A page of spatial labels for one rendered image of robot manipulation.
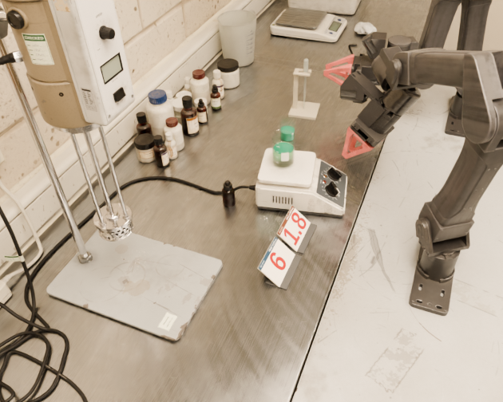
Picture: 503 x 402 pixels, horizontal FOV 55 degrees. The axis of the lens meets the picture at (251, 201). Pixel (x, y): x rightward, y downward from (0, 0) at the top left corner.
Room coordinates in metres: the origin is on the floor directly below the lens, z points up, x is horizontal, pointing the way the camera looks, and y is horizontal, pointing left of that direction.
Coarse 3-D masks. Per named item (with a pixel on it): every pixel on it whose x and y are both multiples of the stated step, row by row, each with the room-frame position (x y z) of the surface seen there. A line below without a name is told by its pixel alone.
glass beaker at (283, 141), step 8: (272, 136) 0.86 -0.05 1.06; (280, 136) 0.89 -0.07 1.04; (288, 136) 0.88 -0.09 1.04; (272, 144) 0.86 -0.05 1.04; (280, 144) 0.84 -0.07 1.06; (288, 144) 0.84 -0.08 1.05; (272, 152) 0.86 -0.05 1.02; (280, 152) 0.84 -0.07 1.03; (288, 152) 0.84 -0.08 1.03; (272, 160) 0.86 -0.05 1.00; (280, 160) 0.84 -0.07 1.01; (288, 160) 0.84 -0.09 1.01; (280, 168) 0.84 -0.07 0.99; (288, 168) 0.84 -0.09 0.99
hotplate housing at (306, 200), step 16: (320, 160) 0.89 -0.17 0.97; (256, 192) 0.81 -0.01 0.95; (272, 192) 0.79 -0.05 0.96; (288, 192) 0.79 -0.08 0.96; (304, 192) 0.78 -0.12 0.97; (272, 208) 0.80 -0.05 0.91; (288, 208) 0.78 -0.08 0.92; (304, 208) 0.78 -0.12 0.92; (320, 208) 0.77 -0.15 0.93; (336, 208) 0.76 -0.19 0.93
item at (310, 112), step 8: (296, 72) 1.21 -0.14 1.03; (304, 72) 1.21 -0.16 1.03; (296, 80) 1.21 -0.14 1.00; (296, 88) 1.21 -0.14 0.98; (296, 96) 1.21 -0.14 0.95; (296, 104) 1.21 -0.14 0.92; (312, 104) 1.23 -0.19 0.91; (296, 112) 1.19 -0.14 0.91; (304, 112) 1.19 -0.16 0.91; (312, 112) 1.19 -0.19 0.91
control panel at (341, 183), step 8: (320, 168) 0.86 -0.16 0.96; (328, 168) 0.87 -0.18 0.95; (320, 176) 0.84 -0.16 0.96; (328, 176) 0.85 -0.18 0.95; (344, 176) 0.87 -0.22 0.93; (320, 184) 0.81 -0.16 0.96; (336, 184) 0.83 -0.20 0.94; (344, 184) 0.84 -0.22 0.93; (320, 192) 0.78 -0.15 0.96; (344, 192) 0.81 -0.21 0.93; (336, 200) 0.78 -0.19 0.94
